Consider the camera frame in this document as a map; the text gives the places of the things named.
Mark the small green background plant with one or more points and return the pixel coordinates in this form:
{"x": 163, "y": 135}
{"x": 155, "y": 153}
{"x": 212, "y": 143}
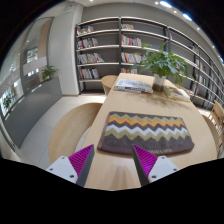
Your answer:
{"x": 7, "y": 101}
{"x": 49, "y": 71}

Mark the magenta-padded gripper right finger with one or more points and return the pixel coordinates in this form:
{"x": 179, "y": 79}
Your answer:
{"x": 160, "y": 166}

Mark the zigzag striped grey towel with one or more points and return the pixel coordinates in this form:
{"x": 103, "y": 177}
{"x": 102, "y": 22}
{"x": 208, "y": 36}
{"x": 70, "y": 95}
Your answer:
{"x": 146, "y": 131}

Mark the green potted plant, white pot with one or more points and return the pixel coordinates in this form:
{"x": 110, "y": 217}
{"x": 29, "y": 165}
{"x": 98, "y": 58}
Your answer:
{"x": 163, "y": 63}

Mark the dark metal bookshelf unit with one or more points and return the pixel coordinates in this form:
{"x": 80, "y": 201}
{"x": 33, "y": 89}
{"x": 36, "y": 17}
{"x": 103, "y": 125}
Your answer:
{"x": 106, "y": 46}

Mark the yellow-green book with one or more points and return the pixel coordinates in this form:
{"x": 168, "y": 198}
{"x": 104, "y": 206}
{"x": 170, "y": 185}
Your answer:
{"x": 176, "y": 94}

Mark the large white book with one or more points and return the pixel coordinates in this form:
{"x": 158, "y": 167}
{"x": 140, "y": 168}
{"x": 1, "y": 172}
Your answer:
{"x": 133, "y": 85}

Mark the slatted wooden chair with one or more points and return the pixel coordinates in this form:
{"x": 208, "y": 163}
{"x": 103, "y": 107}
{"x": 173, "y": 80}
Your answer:
{"x": 218, "y": 111}

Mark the round ceiling lights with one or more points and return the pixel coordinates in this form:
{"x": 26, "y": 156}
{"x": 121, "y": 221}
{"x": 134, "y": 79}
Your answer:
{"x": 165, "y": 4}

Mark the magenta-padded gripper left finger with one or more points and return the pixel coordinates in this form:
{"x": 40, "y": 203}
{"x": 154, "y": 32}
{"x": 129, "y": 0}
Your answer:
{"x": 63, "y": 166}

